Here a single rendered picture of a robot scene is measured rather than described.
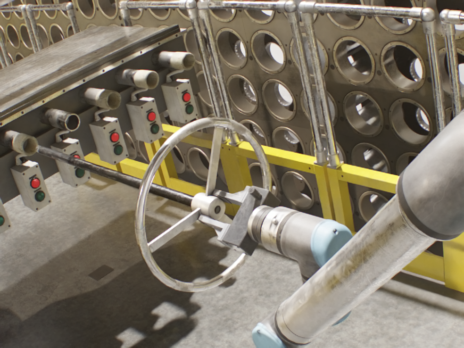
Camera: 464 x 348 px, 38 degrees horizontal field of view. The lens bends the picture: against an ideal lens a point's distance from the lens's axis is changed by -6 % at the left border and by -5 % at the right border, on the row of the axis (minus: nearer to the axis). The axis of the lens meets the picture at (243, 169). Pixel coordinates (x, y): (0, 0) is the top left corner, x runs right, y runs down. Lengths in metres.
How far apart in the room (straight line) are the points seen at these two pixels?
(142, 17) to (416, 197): 3.79
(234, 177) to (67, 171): 0.88
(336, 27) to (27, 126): 1.65
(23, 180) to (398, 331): 1.34
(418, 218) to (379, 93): 2.54
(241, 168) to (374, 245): 2.03
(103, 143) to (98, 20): 2.59
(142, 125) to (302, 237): 1.36
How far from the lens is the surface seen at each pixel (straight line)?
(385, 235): 0.96
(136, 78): 2.47
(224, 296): 2.72
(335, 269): 1.07
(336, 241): 1.29
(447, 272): 2.51
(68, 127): 2.33
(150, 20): 4.49
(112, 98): 2.41
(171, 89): 2.63
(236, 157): 2.95
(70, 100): 2.49
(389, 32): 3.24
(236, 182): 3.03
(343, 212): 2.67
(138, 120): 2.57
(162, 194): 1.64
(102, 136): 2.47
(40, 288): 3.17
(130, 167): 3.69
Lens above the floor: 1.59
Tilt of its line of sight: 26 degrees down
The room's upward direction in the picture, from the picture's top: 14 degrees counter-clockwise
